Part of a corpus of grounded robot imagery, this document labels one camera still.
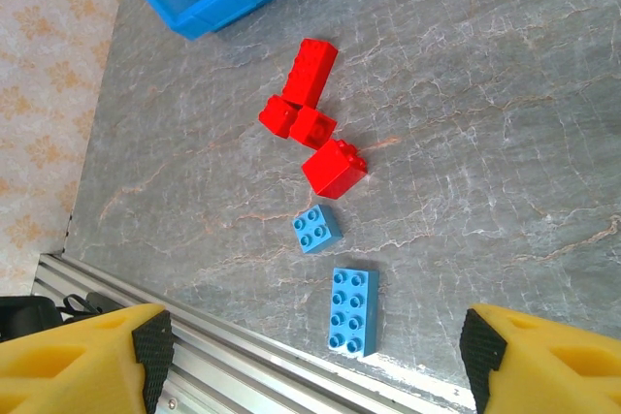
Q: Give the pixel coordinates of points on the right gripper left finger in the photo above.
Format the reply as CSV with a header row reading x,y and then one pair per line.
x,y
73,370

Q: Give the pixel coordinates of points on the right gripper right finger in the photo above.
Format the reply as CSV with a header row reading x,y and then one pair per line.
x,y
548,375

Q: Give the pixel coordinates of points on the long red lego brick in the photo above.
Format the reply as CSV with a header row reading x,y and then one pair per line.
x,y
310,72

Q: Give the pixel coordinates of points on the thin aluminium frame rail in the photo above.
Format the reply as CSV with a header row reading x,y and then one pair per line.
x,y
218,331

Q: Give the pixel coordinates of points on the wide grooved aluminium rail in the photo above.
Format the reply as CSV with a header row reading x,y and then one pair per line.
x,y
204,385

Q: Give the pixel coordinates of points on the square red lego brick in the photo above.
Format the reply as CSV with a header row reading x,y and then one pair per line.
x,y
332,169

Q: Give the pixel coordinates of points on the long blue lego brick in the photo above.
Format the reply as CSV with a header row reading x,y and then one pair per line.
x,y
354,312

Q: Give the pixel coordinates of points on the small blue lego brick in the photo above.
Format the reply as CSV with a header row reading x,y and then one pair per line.
x,y
316,229

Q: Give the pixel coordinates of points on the small red lego brick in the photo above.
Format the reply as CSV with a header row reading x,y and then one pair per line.
x,y
313,129
276,116

